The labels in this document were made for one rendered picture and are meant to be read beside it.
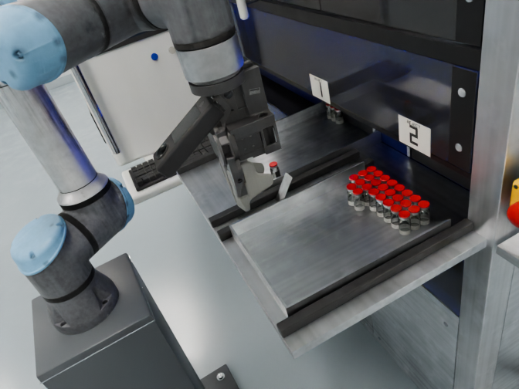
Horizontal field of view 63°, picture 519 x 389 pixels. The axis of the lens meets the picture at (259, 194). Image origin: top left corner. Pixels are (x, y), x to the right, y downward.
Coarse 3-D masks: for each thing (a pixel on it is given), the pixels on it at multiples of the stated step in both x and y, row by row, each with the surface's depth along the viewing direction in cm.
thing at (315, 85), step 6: (312, 78) 108; (318, 78) 105; (312, 84) 110; (318, 84) 107; (324, 84) 104; (312, 90) 111; (318, 90) 108; (324, 90) 105; (318, 96) 110; (324, 96) 107; (330, 102) 105
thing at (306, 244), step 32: (320, 192) 94; (256, 224) 91; (288, 224) 90; (320, 224) 87; (352, 224) 85; (384, 224) 83; (448, 224) 76; (256, 256) 84; (288, 256) 82; (320, 256) 80; (352, 256) 78; (384, 256) 73; (288, 288) 76; (320, 288) 70
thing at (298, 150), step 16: (304, 112) 124; (320, 112) 126; (288, 128) 124; (304, 128) 121; (320, 128) 119; (336, 128) 117; (352, 128) 115; (288, 144) 116; (304, 144) 114; (320, 144) 112; (336, 144) 110; (352, 144) 103; (368, 144) 106; (256, 160) 113; (272, 160) 112; (288, 160) 110; (304, 160) 108; (320, 160) 101
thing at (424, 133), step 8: (400, 120) 82; (408, 120) 80; (400, 128) 84; (408, 128) 81; (424, 128) 77; (400, 136) 85; (408, 136) 82; (424, 136) 78; (408, 144) 84; (424, 144) 79; (424, 152) 80
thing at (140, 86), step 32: (160, 32) 130; (96, 64) 127; (128, 64) 131; (160, 64) 135; (96, 96) 131; (128, 96) 135; (160, 96) 140; (192, 96) 144; (128, 128) 140; (160, 128) 145; (128, 160) 145
